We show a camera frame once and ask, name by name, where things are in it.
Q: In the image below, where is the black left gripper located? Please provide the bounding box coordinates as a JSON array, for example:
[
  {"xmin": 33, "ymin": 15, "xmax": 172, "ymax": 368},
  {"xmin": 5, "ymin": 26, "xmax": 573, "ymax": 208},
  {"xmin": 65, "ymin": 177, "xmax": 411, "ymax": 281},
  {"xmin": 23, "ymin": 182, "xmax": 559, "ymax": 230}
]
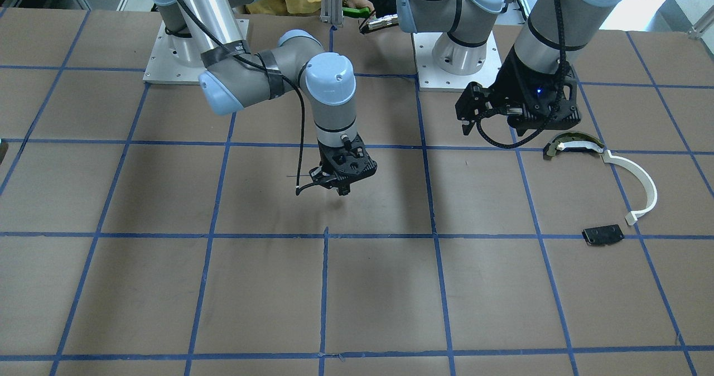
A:
[{"xmin": 455, "ymin": 50, "xmax": 581, "ymax": 136}]

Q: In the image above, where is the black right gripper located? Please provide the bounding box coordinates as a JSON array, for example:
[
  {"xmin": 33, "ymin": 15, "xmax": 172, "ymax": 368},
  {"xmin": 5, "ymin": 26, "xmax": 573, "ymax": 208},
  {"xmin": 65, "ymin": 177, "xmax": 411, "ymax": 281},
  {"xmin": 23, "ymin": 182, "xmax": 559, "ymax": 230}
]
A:
[{"xmin": 310, "ymin": 134, "xmax": 377, "ymax": 196}]

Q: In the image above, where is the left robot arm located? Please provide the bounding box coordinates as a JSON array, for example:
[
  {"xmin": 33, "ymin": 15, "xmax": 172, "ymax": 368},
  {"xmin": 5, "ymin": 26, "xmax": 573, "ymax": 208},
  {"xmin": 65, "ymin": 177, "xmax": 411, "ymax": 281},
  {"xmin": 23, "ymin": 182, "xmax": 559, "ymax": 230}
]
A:
[{"xmin": 396, "ymin": 0, "xmax": 622, "ymax": 146}]

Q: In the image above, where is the olive green brake shoe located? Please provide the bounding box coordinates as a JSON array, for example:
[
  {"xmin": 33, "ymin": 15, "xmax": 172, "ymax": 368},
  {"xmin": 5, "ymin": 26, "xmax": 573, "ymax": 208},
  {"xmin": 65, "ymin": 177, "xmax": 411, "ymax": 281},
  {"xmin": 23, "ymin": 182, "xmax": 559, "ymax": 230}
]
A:
[{"xmin": 543, "ymin": 131, "xmax": 605, "ymax": 160}]

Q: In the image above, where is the small black flat part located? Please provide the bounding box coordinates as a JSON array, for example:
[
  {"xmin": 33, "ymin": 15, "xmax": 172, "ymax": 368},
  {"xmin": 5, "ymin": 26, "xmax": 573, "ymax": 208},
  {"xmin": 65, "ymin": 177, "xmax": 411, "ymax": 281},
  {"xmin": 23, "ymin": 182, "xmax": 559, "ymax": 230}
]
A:
[{"xmin": 581, "ymin": 224, "xmax": 625, "ymax": 247}]

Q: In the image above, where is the white curved plastic arc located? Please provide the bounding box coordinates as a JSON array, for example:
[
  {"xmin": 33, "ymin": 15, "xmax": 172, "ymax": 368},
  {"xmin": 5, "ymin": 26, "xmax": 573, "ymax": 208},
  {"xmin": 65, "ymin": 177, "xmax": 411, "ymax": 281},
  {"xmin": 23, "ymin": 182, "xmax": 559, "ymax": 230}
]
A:
[{"xmin": 601, "ymin": 150, "xmax": 659, "ymax": 226}]

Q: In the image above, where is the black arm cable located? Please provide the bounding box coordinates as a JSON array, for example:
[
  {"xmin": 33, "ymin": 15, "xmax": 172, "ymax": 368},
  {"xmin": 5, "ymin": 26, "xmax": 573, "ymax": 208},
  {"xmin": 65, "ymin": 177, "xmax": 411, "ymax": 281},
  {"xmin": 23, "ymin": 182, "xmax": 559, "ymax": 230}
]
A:
[{"xmin": 161, "ymin": 0, "xmax": 324, "ymax": 197}]

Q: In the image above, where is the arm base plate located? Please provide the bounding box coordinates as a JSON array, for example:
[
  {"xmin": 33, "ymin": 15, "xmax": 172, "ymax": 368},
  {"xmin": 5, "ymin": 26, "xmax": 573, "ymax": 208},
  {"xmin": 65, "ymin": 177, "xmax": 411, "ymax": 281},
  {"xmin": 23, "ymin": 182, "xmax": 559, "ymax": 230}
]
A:
[
  {"xmin": 143, "ymin": 23, "xmax": 206, "ymax": 85},
  {"xmin": 412, "ymin": 32, "xmax": 501, "ymax": 92}
]

